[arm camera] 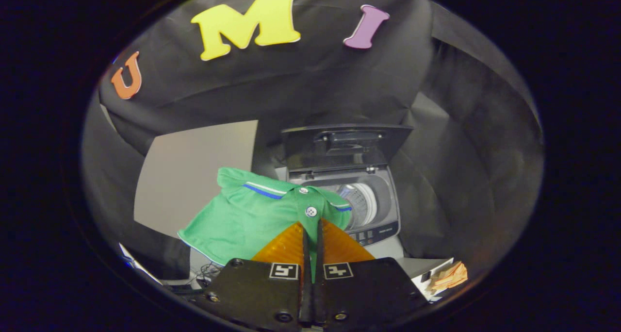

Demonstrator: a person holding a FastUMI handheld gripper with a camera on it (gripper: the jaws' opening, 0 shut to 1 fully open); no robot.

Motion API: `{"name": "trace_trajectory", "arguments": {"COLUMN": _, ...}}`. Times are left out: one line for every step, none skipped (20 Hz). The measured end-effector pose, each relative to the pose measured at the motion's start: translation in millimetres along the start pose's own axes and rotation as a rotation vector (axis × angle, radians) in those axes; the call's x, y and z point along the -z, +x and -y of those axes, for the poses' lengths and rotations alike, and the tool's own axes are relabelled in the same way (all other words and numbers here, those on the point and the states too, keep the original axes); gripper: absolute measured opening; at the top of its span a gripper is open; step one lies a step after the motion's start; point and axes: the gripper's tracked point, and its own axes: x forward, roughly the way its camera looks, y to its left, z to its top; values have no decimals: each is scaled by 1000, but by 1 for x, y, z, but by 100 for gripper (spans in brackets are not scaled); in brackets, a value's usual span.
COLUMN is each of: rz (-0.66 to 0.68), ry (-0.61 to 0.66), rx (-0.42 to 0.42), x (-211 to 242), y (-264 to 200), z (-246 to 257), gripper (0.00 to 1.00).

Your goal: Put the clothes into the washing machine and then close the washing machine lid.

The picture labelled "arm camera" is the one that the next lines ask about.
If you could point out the dark washing machine lid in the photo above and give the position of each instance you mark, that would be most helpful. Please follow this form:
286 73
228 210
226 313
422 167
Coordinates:
301 147

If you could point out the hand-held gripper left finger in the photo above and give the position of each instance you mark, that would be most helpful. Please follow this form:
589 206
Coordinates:
306 283

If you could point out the black backdrop cloth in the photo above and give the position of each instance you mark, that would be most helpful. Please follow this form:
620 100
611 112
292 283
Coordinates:
315 79

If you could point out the orange crumpled wrapper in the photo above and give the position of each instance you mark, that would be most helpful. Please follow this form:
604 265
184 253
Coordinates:
451 273

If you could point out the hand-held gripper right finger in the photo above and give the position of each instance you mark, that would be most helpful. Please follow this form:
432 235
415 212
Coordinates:
319 293

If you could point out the grey washing machine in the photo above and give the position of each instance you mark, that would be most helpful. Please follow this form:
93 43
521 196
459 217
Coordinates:
383 191

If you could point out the green polo shirt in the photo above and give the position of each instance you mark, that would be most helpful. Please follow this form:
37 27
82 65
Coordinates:
242 220

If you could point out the grey cabinet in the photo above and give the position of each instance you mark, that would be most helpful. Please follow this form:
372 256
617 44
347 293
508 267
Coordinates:
194 176

